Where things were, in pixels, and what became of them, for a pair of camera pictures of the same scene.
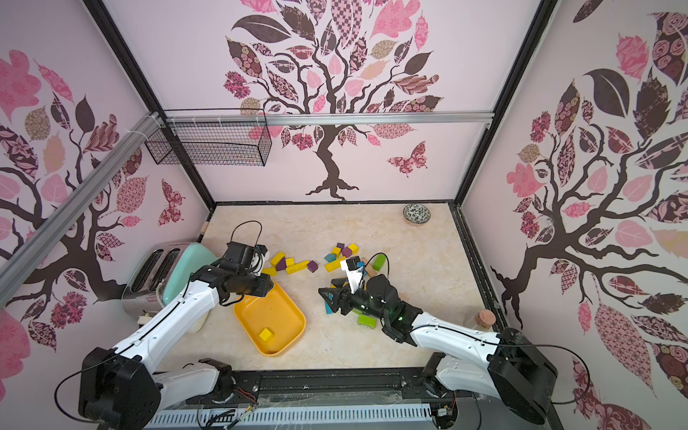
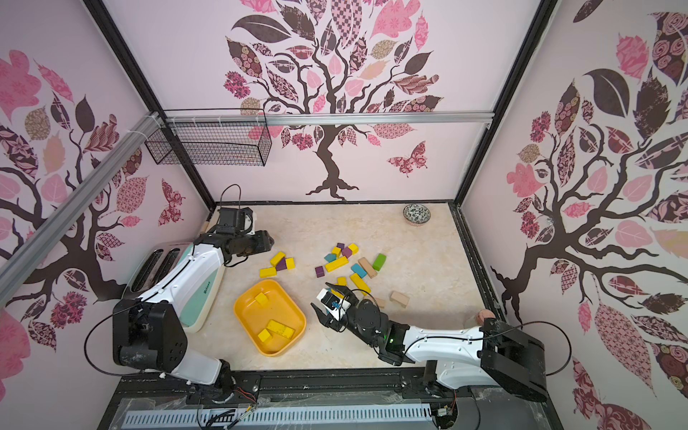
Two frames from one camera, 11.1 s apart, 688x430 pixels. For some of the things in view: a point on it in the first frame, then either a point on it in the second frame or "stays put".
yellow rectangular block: (277, 258) stays put
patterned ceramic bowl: (417, 214) stays put
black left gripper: (265, 288) to (265, 242)
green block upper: (379, 262) stays put
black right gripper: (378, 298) to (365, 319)
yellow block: (266, 335) stays put
